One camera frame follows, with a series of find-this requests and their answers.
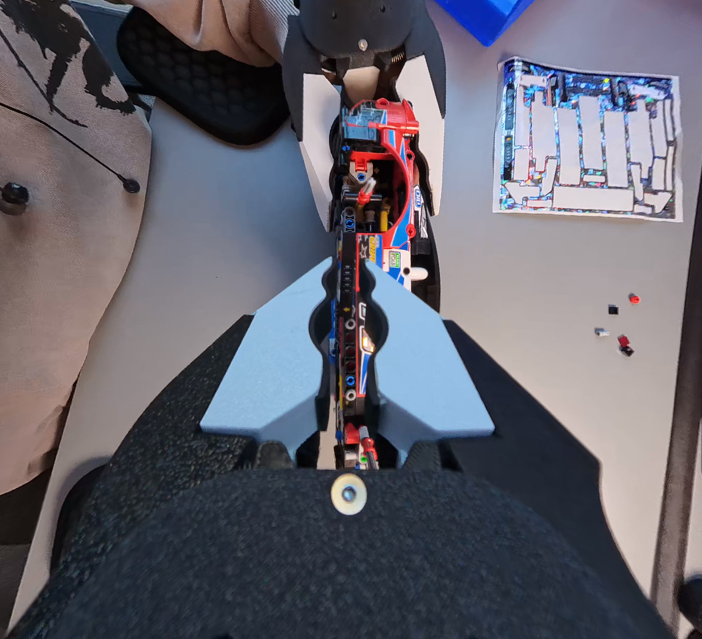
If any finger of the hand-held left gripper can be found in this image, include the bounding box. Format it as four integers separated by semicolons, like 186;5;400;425
299;73;344;232
394;55;445;216

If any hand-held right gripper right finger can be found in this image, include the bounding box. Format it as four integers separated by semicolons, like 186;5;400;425
360;260;496;469

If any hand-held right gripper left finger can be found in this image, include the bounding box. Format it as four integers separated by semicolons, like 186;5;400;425
199;257;337;469

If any holographic sticker sheet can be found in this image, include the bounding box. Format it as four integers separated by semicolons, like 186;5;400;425
492;57;684;223

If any red blue lego car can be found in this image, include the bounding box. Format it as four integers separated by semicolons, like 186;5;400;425
326;98;442;471

